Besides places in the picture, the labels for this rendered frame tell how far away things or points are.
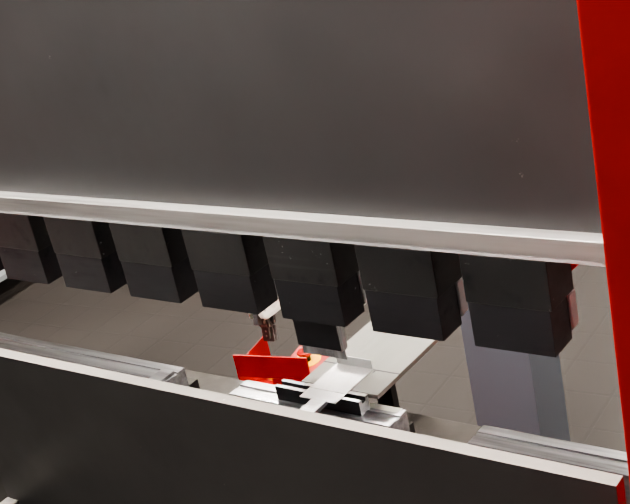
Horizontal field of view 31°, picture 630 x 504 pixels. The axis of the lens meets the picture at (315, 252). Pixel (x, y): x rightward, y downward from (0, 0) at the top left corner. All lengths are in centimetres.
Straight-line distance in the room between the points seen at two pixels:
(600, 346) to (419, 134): 278
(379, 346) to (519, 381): 72
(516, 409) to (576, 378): 108
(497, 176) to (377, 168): 18
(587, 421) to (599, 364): 36
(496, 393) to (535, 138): 161
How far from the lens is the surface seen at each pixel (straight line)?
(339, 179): 159
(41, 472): 192
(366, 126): 153
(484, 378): 294
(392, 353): 223
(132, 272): 229
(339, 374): 219
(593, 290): 460
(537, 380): 291
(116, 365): 253
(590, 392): 393
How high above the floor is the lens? 205
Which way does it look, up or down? 22 degrees down
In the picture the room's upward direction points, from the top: 12 degrees counter-clockwise
